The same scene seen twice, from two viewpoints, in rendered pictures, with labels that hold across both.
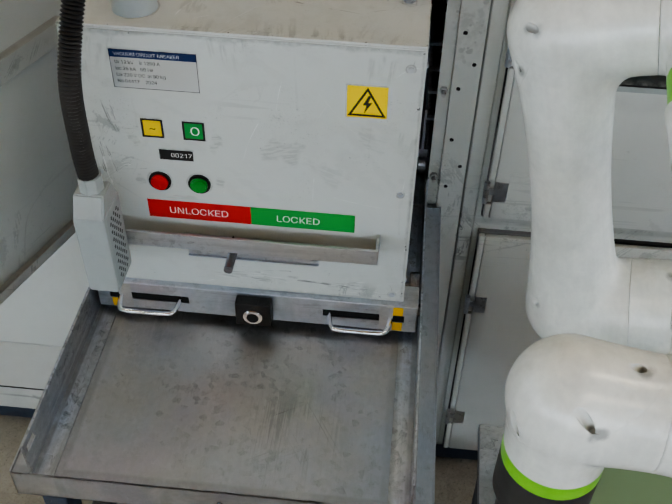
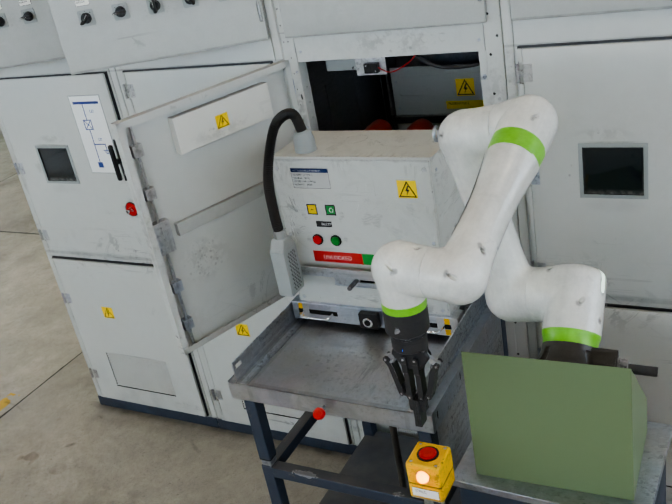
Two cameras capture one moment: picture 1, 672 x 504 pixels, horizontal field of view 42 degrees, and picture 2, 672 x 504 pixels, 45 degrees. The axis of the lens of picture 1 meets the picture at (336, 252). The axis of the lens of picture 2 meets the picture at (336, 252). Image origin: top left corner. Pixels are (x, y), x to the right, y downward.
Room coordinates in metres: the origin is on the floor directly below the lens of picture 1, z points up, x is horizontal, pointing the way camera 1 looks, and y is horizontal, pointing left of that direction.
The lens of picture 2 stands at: (-0.86, -0.75, 2.11)
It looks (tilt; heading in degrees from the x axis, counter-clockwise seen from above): 25 degrees down; 27
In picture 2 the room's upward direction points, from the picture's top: 11 degrees counter-clockwise
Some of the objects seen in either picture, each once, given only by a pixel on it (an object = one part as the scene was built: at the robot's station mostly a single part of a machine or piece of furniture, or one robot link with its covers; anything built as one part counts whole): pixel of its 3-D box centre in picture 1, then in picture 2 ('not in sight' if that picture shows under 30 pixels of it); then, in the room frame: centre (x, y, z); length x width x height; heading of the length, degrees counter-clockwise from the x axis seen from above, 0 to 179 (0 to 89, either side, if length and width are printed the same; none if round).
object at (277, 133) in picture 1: (248, 184); (358, 239); (1.02, 0.13, 1.15); 0.48 x 0.01 x 0.48; 85
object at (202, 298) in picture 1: (257, 295); (374, 313); (1.03, 0.13, 0.90); 0.54 x 0.05 x 0.06; 85
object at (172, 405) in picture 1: (258, 330); (376, 337); (1.02, 0.13, 0.82); 0.68 x 0.62 x 0.06; 175
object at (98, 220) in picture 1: (102, 232); (287, 264); (0.97, 0.35, 1.09); 0.08 x 0.05 x 0.17; 175
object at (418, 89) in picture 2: not in sight; (465, 90); (1.97, 0.05, 1.28); 0.58 x 0.02 x 0.19; 85
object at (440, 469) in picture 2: not in sight; (430, 471); (0.46, -0.20, 0.85); 0.08 x 0.08 x 0.10; 85
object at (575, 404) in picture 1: (575, 410); (403, 275); (0.46, -0.21, 1.35); 0.13 x 0.11 x 0.14; 80
